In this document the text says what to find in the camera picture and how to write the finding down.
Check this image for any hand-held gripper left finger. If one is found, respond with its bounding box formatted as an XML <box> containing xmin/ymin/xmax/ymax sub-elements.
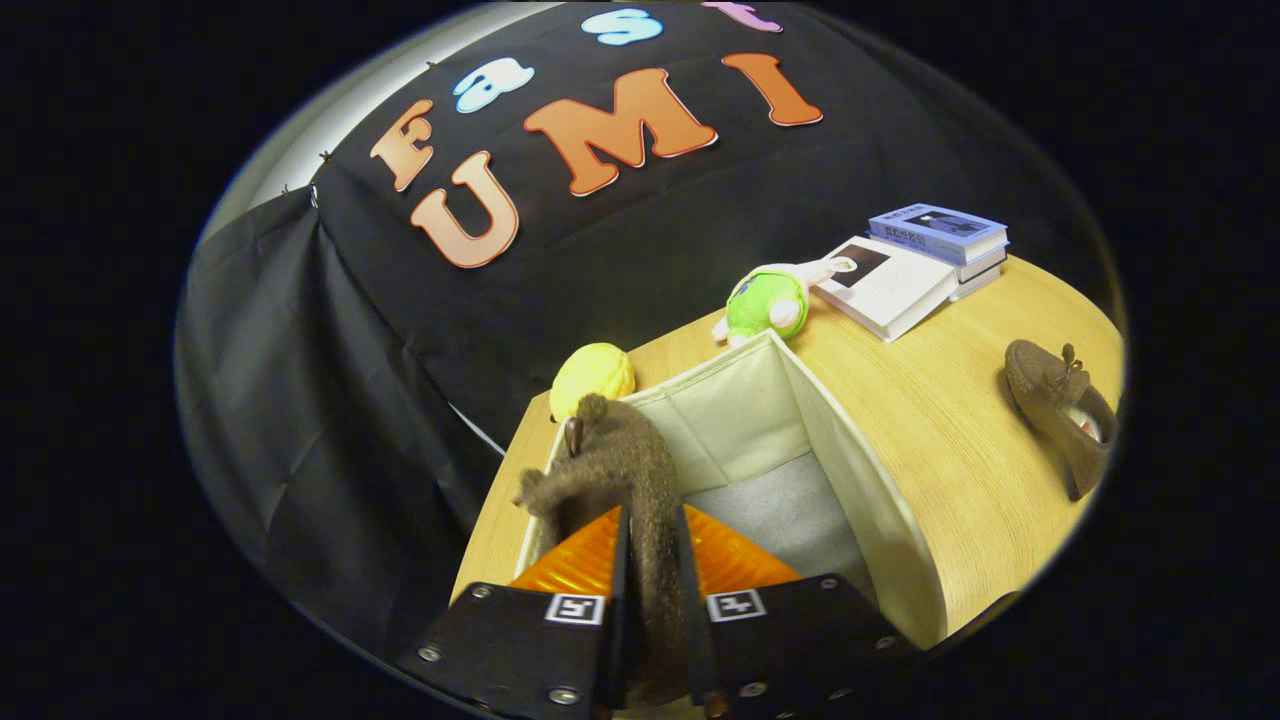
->
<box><xmin>395</xmin><ymin>505</ymin><xmax>633</xmax><ymax>720</ymax></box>

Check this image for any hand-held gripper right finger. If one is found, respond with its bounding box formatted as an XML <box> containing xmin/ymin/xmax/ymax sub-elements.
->
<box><xmin>680</xmin><ymin>503</ymin><xmax>916</xmax><ymax>720</ymax></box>

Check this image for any brown fuzzy shoe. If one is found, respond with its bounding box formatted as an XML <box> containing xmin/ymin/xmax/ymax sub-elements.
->
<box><xmin>513</xmin><ymin>393</ymin><xmax>691</xmax><ymax>706</ymax></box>
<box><xmin>1004</xmin><ymin>340</ymin><xmax>1119</xmax><ymax>502</ymax></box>

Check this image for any fabric storage box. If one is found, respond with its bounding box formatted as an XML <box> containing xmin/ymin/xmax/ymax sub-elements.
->
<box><xmin>512</xmin><ymin>330</ymin><xmax>949</xmax><ymax>651</ymax></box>

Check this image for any yellow round plush toy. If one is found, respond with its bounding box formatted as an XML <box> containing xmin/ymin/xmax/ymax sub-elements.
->
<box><xmin>549</xmin><ymin>343</ymin><xmax>636</xmax><ymax>423</ymax></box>

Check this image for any green and white plush toy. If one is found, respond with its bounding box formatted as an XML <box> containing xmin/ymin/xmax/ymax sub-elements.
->
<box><xmin>712</xmin><ymin>256</ymin><xmax>858</xmax><ymax>348</ymax></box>

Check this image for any white book with dark photo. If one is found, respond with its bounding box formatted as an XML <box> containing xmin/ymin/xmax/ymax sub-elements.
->
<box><xmin>812</xmin><ymin>236</ymin><xmax>959</xmax><ymax>344</ymax></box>

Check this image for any plain pale book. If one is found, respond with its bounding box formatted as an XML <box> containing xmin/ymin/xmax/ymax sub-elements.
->
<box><xmin>948</xmin><ymin>245</ymin><xmax>1007</xmax><ymax>302</ymax></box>

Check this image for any blue hardcover book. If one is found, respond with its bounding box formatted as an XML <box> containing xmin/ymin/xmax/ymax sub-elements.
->
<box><xmin>867</xmin><ymin>203</ymin><xmax>1010</xmax><ymax>267</ymax></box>

